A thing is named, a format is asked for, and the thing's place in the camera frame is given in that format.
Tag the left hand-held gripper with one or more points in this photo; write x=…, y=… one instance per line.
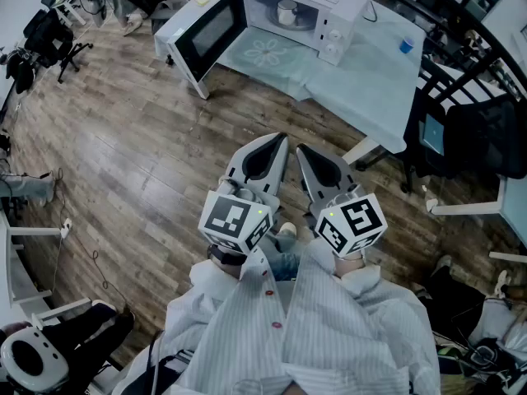
x=224, y=216

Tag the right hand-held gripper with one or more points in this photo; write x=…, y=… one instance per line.
x=362, y=216

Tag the white cup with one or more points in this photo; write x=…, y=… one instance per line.
x=286, y=12

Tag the person's right forearm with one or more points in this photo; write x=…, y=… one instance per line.
x=350, y=266

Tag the person's left forearm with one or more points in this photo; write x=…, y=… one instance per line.
x=232, y=270

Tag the blue plastic cup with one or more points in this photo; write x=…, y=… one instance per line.
x=406, y=45

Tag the person's light shoe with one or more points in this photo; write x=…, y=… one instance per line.
x=287, y=229

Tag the person's blue jeans leg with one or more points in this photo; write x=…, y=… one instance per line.
x=284, y=261

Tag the black wristwatch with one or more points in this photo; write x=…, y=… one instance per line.
x=224, y=255

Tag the table with pale tablecloth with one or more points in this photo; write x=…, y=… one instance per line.
x=362, y=85

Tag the person's striped white shirt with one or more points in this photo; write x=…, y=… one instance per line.
x=329, y=335

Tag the black bag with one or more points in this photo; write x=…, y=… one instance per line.
x=453, y=298

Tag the white side table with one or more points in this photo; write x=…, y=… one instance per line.
x=510, y=208
x=24, y=286

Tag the white power strip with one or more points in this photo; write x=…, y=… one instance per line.
x=66, y=228

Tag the black metal railing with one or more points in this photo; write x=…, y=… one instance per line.
x=461, y=19

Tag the white headset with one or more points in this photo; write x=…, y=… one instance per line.
x=31, y=360

